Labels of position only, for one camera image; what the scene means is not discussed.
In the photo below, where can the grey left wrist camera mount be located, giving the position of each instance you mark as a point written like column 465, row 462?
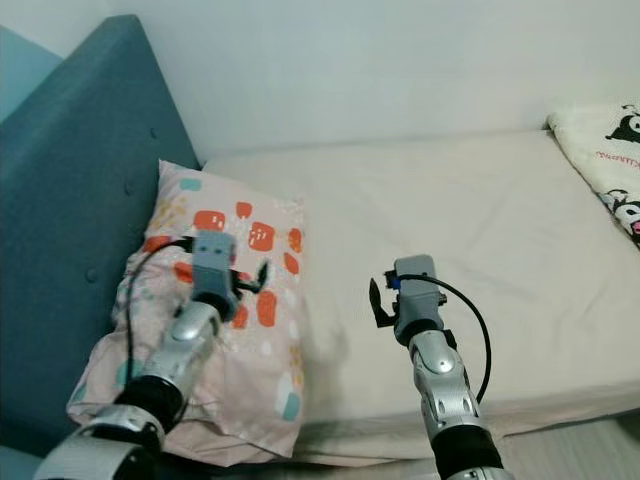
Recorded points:
column 215, row 262

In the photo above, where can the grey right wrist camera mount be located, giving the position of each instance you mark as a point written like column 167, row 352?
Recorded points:
column 420, row 295

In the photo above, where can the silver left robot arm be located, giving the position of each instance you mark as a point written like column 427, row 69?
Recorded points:
column 170, row 370

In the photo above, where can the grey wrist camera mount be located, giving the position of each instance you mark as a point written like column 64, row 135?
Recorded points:
column 420, row 295
column 215, row 262

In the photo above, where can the cream cartoon print quilt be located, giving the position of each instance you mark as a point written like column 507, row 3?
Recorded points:
column 605, row 150

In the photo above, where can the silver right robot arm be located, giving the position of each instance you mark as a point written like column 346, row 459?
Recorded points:
column 450, row 390

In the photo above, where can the cream bed sheet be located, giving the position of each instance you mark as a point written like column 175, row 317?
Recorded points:
column 440, row 200

